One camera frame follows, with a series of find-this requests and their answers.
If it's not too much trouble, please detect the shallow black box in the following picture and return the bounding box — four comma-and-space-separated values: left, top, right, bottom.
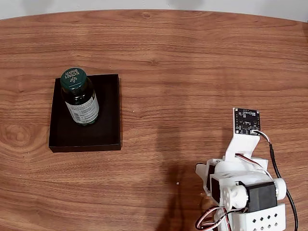
49, 74, 122, 153

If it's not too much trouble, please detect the black camera cable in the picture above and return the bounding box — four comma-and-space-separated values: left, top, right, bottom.
250, 129, 300, 231

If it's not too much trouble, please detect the red white black servo cable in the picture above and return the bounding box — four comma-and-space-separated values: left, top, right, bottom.
235, 153, 275, 181
195, 206, 233, 230

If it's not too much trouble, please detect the camera board on white mount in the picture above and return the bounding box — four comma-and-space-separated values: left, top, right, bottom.
225, 107, 262, 167

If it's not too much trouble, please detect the green-capped dark pill bottle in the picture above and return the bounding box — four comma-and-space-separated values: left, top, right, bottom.
59, 68, 100, 127

